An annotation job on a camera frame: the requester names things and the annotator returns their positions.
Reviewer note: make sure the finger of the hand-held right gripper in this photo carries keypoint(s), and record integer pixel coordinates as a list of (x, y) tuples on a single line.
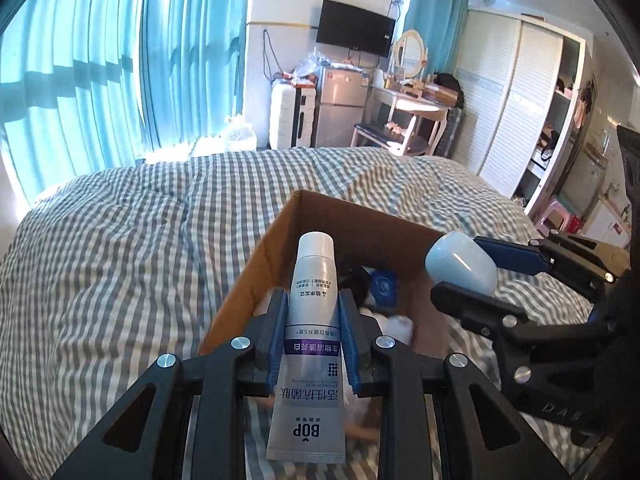
[(515, 256), (475, 310)]

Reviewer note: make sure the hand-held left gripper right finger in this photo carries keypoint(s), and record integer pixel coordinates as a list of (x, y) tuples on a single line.
[(350, 345)]

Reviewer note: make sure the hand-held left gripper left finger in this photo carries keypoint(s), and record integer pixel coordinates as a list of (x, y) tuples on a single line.
[(277, 345)]

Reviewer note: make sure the white toothpaste tube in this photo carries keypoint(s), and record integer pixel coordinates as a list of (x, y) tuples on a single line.
[(310, 310)]

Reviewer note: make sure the white plastic bottle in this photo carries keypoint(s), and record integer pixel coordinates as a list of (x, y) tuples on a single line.
[(395, 325)]

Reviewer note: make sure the pale blue cup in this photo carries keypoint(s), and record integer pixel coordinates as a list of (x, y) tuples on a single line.
[(460, 262)]

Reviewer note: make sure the blue packet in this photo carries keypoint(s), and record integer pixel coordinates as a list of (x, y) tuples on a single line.
[(385, 287)]

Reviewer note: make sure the brown cardboard box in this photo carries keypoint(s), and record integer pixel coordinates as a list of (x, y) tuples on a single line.
[(280, 255)]

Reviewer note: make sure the pink plastic stool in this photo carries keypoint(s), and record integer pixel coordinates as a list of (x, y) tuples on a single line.
[(552, 215)]

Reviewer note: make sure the white slatted wardrobe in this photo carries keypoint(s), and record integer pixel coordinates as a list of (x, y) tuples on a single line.
[(510, 100)]

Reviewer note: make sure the white chair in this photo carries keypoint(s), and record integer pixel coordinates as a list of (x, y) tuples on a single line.
[(420, 120)]

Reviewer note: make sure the grey checked blanket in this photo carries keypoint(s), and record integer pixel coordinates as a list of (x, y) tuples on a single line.
[(125, 260)]

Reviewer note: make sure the black bag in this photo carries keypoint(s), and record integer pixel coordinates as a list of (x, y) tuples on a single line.
[(449, 87)]

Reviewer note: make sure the black bench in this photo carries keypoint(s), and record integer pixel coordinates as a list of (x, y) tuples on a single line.
[(380, 135)]

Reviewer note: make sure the white dressing table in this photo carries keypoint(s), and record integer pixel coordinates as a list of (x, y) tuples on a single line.
[(415, 97)]

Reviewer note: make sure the clear plastic bag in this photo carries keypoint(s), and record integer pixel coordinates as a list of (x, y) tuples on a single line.
[(239, 135)]

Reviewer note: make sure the white suitcase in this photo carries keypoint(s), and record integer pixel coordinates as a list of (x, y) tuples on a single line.
[(287, 117)]

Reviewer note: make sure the oval white mirror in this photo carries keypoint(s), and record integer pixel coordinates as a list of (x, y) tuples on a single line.
[(411, 52)]

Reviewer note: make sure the small silver fridge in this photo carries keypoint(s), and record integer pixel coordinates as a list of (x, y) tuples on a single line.
[(340, 107)]

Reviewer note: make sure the narrow teal curtain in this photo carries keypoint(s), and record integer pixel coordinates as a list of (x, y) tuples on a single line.
[(435, 20)]

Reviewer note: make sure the pile of plastic bags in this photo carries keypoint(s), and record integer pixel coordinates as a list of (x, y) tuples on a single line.
[(312, 67)]

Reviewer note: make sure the wide teal curtain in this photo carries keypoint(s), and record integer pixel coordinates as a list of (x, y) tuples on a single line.
[(70, 70)]

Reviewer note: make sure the black wall television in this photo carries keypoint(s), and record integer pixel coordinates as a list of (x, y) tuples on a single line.
[(356, 27)]

